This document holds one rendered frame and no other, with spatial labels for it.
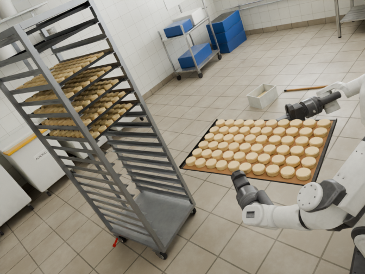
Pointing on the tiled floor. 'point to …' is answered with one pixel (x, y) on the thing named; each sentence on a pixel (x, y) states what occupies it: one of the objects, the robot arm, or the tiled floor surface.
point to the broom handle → (305, 88)
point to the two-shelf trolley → (193, 45)
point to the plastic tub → (262, 95)
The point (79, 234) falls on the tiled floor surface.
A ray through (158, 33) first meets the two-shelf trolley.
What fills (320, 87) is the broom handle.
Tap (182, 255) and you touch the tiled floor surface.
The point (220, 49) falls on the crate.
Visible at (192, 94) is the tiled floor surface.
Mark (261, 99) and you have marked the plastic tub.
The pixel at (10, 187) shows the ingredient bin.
